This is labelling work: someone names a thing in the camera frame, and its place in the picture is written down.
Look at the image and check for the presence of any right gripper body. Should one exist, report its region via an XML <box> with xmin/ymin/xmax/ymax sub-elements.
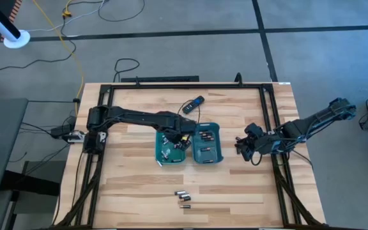
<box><xmin>249</xmin><ymin>134</ymin><xmax>276</xmax><ymax>156</ymax></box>

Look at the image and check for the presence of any green teal plastic bin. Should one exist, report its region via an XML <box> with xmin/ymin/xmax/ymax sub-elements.
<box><xmin>154</xmin><ymin>125</ymin><xmax>188</xmax><ymax>165</ymax></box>

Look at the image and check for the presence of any black power strip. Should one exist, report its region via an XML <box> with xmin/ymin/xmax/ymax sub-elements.
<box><xmin>121</xmin><ymin>75</ymin><xmax>200</xmax><ymax>83</ymax></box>

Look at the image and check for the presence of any black remote control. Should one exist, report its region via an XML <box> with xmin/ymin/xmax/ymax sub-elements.
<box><xmin>181</xmin><ymin>95</ymin><xmax>206</xmax><ymax>115</ymax></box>

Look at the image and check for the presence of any grey desk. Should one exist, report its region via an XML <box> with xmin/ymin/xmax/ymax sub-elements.
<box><xmin>0</xmin><ymin>98</ymin><xmax>29</xmax><ymax>196</ymax></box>

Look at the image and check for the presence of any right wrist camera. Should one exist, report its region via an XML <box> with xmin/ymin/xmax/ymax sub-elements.
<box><xmin>240</xmin><ymin>148</ymin><xmax>254</xmax><ymax>162</ymax></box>

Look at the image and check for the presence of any white pole with round base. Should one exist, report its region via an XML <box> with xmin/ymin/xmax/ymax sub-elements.
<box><xmin>0</xmin><ymin>0</ymin><xmax>31</xmax><ymax>49</ymax></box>

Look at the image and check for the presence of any black looped floor cable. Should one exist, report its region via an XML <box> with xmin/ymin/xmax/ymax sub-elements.
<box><xmin>98</xmin><ymin>0</ymin><xmax>146</xmax><ymax>23</ymax></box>
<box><xmin>112</xmin><ymin>57</ymin><xmax>141</xmax><ymax>83</ymax></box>

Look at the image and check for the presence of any black aluminium table frame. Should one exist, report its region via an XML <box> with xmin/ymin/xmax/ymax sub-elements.
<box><xmin>54</xmin><ymin>72</ymin><xmax>325</xmax><ymax>230</ymax></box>

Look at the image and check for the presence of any long black floor cable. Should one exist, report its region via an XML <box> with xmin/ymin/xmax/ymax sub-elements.
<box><xmin>0</xmin><ymin>15</ymin><xmax>77</xmax><ymax>73</ymax></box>

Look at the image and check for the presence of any white floor cable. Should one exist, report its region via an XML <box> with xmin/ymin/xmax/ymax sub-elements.
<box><xmin>27</xmin><ymin>0</ymin><xmax>108</xmax><ymax>33</ymax></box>

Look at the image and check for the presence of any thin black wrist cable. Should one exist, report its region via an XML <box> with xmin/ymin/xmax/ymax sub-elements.
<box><xmin>177</xmin><ymin>98</ymin><xmax>201</xmax><ymax>125</ymax></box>

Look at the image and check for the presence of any blue teal plastic bin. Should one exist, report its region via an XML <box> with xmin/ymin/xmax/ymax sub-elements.
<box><xmin>191</xmin><ymin>121</ymin><xmax>225</xmax><ymax>165</ymax></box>

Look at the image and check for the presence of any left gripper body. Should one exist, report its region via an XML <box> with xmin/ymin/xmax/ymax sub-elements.
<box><xmin>167</xmin><ymin>120</ymin><xmax>197</xmax><ymax>136</ymax></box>

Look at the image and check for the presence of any yellow floor cable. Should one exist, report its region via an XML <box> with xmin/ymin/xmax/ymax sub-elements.
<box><xmin>32</xmin><ymin>0</ymin><xmax>86</xmax><ymax>116</ymax></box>

